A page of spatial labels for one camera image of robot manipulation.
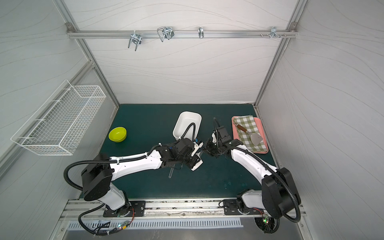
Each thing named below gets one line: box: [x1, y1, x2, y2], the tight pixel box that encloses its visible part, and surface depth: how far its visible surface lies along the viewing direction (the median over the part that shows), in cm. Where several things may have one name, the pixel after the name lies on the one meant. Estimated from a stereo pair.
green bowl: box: [108, 126, 127, 143], surface depth 101 cm
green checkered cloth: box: [234, 115, 268, 153], surface depth 107 cm
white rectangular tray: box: [172, 111, 202, 142], surface depth 110 cm
